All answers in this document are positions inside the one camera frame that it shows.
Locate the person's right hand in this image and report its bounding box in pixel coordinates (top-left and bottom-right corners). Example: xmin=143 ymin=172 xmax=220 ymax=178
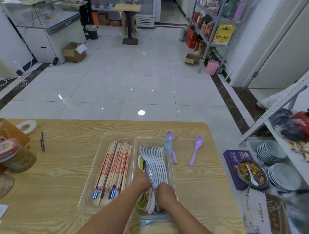
xmin=155 ymin=182 xmax=178 ymax=213

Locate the person's left hand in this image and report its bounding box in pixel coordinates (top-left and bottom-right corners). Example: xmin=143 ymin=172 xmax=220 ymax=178
xmin=131 ymin=168 xmax=153 ymax=194

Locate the row of white ceramic spoons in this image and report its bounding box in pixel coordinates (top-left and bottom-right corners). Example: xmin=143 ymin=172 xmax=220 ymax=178
xmin=140 ymin=144 xmax=169 ymax=215

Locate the person's right forearm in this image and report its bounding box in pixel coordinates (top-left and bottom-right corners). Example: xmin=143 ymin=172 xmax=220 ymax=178
xmin=167 ymin=201 xmax=213 ymax=234

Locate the person's left forearm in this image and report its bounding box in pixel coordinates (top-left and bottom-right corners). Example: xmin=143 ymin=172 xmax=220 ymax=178
xmin=77 ymin=184 xmax=145 ymax=234

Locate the clear plastic spoon tray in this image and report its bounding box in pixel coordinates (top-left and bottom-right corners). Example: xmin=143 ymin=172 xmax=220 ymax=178
xmin=132 ymin=137 xmax=178 ymax=221

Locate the pile of wrapped wooden chopsticks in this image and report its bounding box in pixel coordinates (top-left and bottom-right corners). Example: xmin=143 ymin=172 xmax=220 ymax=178
xmin=93 ymin=141 xmax=133 ymax=206

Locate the purple plastic spoon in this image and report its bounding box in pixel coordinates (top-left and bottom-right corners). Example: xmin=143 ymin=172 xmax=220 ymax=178
xmin=166 ymin=131 xmax=178 ymax=164
xmin=189 ymin=136 xmax=204 ymax=167

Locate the light blue plastic spoon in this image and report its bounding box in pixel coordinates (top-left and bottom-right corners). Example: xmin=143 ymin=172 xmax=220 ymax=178
xmin=164 ymin=139 xmax=172 ymax=158

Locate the clear plastic chopstick tray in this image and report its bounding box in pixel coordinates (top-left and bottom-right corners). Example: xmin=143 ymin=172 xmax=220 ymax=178
xmin=77 ymin=133 xmax=135 ymax=214

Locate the purple cardboard box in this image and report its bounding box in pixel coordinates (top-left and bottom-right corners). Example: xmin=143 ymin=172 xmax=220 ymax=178
xmin=223 ymin=150 xmax=254 ymax=191

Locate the small white plastic spoon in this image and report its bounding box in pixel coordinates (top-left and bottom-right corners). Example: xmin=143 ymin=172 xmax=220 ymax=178
xmin=245 ymin=164 xmax=259 ymax=186

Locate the white printed carton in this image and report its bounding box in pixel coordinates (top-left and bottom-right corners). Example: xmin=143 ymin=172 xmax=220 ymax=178
xmin=241 ymin=188 xmax=291 ymax=234

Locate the steel bowl of wrapped candies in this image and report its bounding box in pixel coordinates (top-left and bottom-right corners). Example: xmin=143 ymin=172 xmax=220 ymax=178
xmin=238 ymin=159 xmax=269 ymax=189

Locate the stack of white bowls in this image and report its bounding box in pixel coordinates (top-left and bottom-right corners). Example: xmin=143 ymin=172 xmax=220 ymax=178
xmin=257 ymin=140 xmax=288 ymax=166

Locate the stack of white plates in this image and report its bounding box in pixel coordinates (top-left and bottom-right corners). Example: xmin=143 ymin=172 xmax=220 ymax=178
xmin=268 ymin=163 xmax=302 ymax=192

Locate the glass jar with printed lid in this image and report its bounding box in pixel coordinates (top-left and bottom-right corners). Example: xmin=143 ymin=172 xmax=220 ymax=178
xmin=0 ymin=138 xmax=37 ymax=173

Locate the pink plastic bucket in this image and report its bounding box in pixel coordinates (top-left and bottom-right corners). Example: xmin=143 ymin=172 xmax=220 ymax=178
xmin=205 ymin=59 xmax=220 ymax=76

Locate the small open cardboard box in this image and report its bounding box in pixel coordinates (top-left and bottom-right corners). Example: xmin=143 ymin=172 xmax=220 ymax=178
xmin=184 ymin=53 xmax=201 ymax=66

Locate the white tape roll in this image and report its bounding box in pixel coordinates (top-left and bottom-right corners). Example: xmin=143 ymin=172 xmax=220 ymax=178
xmin=16 ymin=120 xmax=37 ymax=134

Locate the clear glass vessel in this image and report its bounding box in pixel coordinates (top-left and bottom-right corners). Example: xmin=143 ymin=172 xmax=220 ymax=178
xmin=0 ymin=172 xmax=14 ymax=200

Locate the brown paper box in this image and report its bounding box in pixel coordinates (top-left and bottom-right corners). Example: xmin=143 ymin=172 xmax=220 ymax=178
xmin=0 ymin=118 xmax=31 ymax=147

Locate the white paper sheet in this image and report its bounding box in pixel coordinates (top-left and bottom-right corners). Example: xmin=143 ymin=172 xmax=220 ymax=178
xmin=0 ymin=204 xmax=10 ymax=220

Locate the black plastic bag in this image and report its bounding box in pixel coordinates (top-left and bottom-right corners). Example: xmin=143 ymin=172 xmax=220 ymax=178
xmin=269 ymin=108 xmax=307 ymax=143

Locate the white plastic bag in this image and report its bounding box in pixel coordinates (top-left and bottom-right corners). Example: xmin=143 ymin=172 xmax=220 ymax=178
xmin=256 ymin=90 xmax=291 ymax=109

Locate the white angle-iron shelf rack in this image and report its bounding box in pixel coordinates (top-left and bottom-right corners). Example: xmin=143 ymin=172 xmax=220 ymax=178
xmin=238 ymin=71 xmax=309 ymax=191

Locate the large open cardboard box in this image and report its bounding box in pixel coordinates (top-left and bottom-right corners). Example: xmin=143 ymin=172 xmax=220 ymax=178
xmin=62 ymin=42 xmax=87 ymax=63

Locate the red gift box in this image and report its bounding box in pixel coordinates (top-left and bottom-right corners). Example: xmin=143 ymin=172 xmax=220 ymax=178
xmin=186 ymin=27 xmax=199 ymax=49

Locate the grey metal storage shelf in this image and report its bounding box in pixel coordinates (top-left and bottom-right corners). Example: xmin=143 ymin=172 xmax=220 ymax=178
xmin=188 ymin=0 xmax=243 ymax=74

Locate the black trash bin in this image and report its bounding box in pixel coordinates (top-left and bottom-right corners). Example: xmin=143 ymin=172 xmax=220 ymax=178
xmin=85 ymin=24 xmax=98 ymax=40

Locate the red plastic bag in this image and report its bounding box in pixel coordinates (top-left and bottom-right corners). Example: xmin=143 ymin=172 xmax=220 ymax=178
xmin=290 ymin=111 xmax=309 ymax=135

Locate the white louvred appliance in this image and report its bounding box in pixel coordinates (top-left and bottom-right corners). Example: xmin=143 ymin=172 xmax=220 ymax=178
xmin=136 ymin=14 xmax=155 ymax=30

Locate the yellow printed bag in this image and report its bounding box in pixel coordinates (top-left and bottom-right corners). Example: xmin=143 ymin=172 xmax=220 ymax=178
xmin=213 ymin=24 xmax=236 ymax=46

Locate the white door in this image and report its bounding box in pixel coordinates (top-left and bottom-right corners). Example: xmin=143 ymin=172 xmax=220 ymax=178
xmin=230 ymin=0 xmax=309 ymax=90

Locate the glass-top display freezer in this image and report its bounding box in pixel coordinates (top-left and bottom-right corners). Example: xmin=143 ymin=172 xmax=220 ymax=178
xmin=0 ymin=0 xmax=87 ymax=65

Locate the purple bottle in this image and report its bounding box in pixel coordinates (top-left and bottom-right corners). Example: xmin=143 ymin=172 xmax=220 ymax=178
xmin=233 ymin=1 xmax=247 ymax=21

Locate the wire basket of eggs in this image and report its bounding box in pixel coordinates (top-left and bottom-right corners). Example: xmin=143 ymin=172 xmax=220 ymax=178
xmin=266 ymin=200 xmax=289 ymax=234

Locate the wooden pedestal table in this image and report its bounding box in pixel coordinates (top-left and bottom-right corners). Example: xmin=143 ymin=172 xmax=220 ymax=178
xmin=113 ymin=3 xmax=142 ymax=46

